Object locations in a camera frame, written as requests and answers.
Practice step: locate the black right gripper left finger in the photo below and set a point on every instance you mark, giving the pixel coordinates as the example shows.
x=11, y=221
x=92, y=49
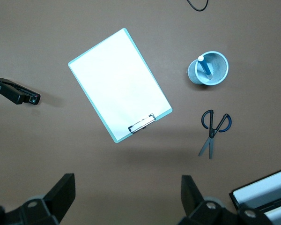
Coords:
x=44, y=206

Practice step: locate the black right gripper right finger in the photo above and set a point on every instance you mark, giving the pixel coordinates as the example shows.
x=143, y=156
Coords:
x=201, y=211

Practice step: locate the black stapler orange end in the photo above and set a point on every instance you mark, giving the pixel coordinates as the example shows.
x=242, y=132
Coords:
x=14, y=92

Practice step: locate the mint green clipboard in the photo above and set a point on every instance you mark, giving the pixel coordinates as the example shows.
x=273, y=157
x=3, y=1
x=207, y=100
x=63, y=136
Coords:
x=141, y=123

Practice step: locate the blue marker white cap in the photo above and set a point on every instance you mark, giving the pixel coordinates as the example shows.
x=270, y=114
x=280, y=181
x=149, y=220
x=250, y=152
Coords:
x=204, y=68

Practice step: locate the light blue mesh pen cup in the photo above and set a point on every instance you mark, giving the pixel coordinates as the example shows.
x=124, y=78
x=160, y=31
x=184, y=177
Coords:
x=221, y=68

